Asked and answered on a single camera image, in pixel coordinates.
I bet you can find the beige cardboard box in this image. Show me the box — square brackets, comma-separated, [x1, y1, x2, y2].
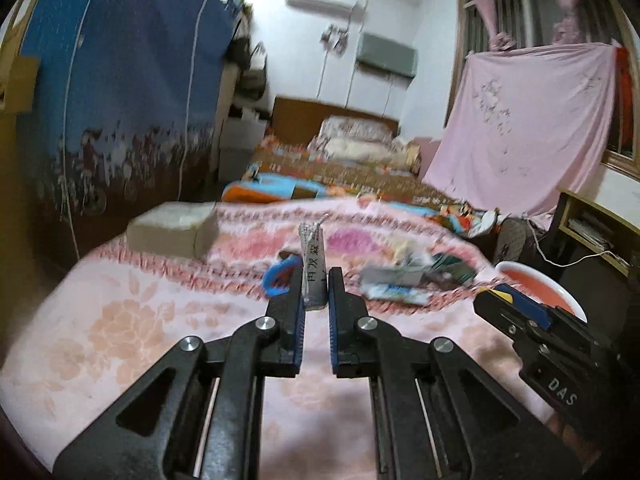
[126, 201, 220, 261]

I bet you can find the grey wall cabinet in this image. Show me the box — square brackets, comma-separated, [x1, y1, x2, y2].
[356, 32, 419, 80]

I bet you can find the white blue wrapper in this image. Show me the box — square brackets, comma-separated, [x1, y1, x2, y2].
[364, 283, 432, 307]

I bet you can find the colourful cartoon quilt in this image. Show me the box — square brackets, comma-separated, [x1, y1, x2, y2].
[222, 172, 497, 237]

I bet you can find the stack of papers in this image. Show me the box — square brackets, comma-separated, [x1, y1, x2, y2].
[570, 212, 617, 252]

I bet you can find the beige cloth on bed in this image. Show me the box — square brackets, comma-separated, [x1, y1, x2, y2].
[392, 237, 426, 266]

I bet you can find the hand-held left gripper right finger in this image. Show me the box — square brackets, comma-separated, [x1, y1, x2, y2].
[327, 266, 584, 480]

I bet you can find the yellow wooden cabinet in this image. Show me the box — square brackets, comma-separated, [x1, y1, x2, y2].
[0, 10, 51, 291]

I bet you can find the grey white printed packet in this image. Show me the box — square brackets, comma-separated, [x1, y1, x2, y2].
[298, 219, 329, 311]

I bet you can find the red basin with white rim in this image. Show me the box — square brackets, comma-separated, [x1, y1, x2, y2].
[495, 260, 589, 326]

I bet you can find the red hanging cloth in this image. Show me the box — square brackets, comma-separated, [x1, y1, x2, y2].
[614, 45, 637, 152]

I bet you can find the grey wall fixture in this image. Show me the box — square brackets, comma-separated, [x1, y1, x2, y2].
[321, 24, 350, 56]

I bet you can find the blue plastic loop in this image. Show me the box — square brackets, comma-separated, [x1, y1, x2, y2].
[262, 255, 304, 302]

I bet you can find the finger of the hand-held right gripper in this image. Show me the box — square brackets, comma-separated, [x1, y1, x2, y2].
[492, 284, 588, 332]
[473, 291, 546, 357]

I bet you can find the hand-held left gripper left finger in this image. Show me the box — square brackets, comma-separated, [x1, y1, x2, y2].
[52, 255, 306, 480]

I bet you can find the blue fabric wardrobe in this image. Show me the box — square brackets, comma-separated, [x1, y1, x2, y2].
[20, 0, 247, 262]

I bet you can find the cream pillow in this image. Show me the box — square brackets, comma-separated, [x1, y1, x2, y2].
[322, 137, 402, 162]

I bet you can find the brown patterned bedspread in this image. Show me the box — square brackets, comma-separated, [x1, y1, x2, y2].
[250, 135, 451, 202]

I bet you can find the green packet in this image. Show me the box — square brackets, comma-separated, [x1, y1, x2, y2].
[430, 254, 476, 286]

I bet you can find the wooden shelf unit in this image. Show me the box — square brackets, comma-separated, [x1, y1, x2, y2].
[556, 189, 640, 277]

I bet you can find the dark mesh cover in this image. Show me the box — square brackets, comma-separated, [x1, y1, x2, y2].
[499, 217, 537, 263]

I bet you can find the floral pillow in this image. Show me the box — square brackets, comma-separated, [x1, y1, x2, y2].
[317, 116, 396, 144]

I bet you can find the white storage box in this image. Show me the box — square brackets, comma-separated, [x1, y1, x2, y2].
[219, 105, 272, 187]

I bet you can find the grey beige handbag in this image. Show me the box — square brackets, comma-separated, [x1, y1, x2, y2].
[240, 42, 269, 102]

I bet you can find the white air conditioner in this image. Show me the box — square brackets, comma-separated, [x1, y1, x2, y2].
[286, 0, 356, 16]

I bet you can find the pink floral blanket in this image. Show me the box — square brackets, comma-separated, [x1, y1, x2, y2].
[0, 195, 557, 480]

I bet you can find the black handbag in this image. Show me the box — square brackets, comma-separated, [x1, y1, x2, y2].
[227, 30, 254, 69]

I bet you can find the window with wooden frame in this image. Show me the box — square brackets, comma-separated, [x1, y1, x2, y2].
[457, 0, 640, 181]

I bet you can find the brown wooden headboard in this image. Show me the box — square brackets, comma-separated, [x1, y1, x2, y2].
[272, 96, 400, 139]

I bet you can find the white cable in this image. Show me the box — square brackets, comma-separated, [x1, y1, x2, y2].
[529, 224, 617, 267]

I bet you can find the pink hanging sheet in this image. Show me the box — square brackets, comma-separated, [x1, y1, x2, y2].
[422, 41, 619, 217]

